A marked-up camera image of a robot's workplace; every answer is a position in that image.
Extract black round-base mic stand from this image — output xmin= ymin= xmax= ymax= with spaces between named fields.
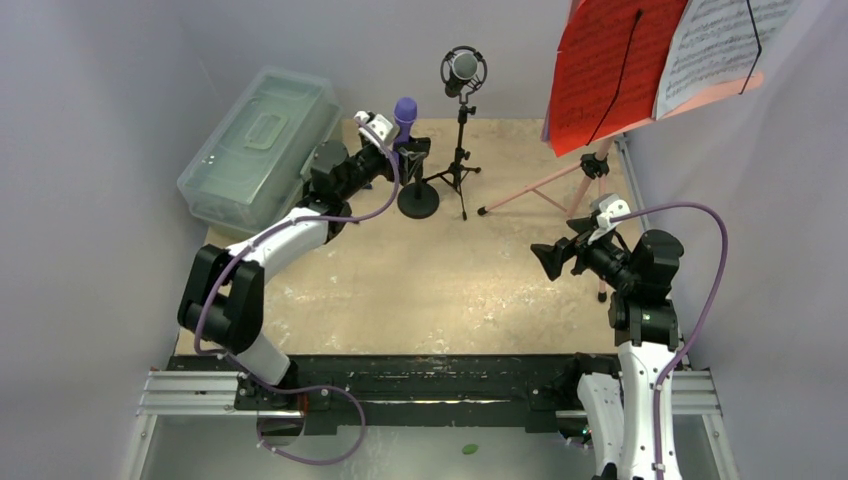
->
xmin=397 ymin=143 xmax=440 ymax=220

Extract black tripod mic stand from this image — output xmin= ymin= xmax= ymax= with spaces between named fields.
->
xmin=423 ymin=101 xmax=482 ymax=221

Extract purple toy microphone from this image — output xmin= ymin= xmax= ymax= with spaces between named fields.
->
xmin=393 ymin=97 xmax=418 ymax=145

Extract black silver condenser microphone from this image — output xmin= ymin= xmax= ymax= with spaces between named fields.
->
xmin=440 ymin=46 xmax=489 ymax=105

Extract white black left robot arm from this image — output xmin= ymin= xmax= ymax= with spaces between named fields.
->
xmin=177 ymin=137 xmax=431 ymax=409

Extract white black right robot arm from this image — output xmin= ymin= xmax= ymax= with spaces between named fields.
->
xmin=530 ymin=218 xmax=684 ymax=479

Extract pink music stand tripod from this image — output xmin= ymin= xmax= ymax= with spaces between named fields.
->
xmin=476 ymin=135 xmax=619 ymax=304

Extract clear green plastic storage box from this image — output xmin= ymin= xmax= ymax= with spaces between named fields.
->
xmin=177 ymin=67 xmax=343 ymax=238

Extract red sheet music page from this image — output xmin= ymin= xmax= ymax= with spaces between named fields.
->
xmin=547 ymin=0 xmax=686 ymax=156

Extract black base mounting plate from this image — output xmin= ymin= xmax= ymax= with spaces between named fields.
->
xmin=165 ymin=354 xmax=624 ymax=437

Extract white sheet music page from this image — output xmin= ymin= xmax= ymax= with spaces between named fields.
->
xmin=653 ymin=0 xmax=800 ymax=119

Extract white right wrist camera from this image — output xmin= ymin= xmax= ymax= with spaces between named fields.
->
xmin=588 ymin=193 xmax=631 ymax=244

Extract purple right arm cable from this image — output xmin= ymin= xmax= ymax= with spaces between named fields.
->
xmin=609 ymin=201 xmax=729 ymax=480

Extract aluminium front frame rail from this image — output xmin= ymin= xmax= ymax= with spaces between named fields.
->
xmin=138 ymin=357 xmax=739 ymax=479

